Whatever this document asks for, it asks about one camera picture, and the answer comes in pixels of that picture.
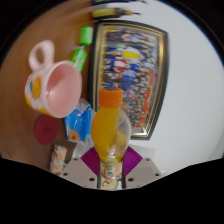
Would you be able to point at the flat round red coaster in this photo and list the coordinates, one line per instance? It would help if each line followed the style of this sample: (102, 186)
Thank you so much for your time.
(46, 130)

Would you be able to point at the framed group picture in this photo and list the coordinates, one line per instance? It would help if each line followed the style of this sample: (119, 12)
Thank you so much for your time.
(133, 80)

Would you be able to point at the green soap pack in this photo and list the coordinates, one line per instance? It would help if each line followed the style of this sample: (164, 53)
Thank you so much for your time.
(86, 36)
(79, 60)

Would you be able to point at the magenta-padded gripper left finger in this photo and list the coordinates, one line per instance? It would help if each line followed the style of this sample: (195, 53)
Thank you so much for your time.
(80, 170)

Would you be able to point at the pink ceramic mug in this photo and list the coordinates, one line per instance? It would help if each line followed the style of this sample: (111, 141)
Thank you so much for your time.
(60, 90)

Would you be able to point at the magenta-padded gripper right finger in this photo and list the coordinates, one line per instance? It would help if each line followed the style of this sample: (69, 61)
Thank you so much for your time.
(140, 168)

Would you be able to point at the blue tissue pack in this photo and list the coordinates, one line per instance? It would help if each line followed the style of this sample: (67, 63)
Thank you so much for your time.
(78, 123)

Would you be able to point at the orange-capped clear drink bottle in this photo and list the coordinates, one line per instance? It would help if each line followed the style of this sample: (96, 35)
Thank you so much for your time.
(110, 133)

